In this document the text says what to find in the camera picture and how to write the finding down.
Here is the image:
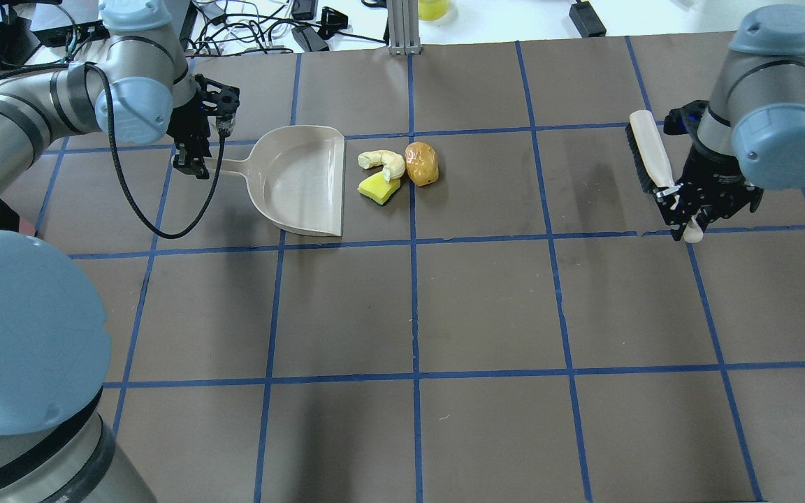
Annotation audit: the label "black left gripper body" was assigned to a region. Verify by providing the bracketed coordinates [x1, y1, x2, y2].
[168, 73, 240, 165]

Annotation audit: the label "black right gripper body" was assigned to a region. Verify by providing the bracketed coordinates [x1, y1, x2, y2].
[654, 101, 764, 227]

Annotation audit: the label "beige hand brush black bristles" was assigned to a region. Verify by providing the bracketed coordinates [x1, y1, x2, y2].
[625, 109, 704, 243]

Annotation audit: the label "beige plastic dustpan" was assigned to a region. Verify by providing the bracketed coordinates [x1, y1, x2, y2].
[221, 125, 345, 238]

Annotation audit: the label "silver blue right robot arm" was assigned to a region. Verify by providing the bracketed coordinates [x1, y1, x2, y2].
[627, 4, 805, 242]

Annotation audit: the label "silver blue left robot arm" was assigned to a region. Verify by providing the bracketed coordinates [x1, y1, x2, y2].
[0, 1, 239, 502]

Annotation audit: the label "yellow green sponge piece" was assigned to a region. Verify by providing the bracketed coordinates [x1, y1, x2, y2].
[357, 173, 402, 206]

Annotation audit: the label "pale banana peel piece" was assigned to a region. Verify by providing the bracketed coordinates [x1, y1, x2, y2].
[357, 150, 406, 184]

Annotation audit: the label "orange brown potato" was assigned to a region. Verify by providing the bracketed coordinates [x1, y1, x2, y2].
[405, 141, 439, 187]

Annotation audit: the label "black left wrist camera cable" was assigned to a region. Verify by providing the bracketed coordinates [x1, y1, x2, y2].
[84, 63, 229, 240]

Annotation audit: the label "aluminium frame post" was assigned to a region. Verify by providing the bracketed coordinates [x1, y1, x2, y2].
[386, 0, 422, 55]

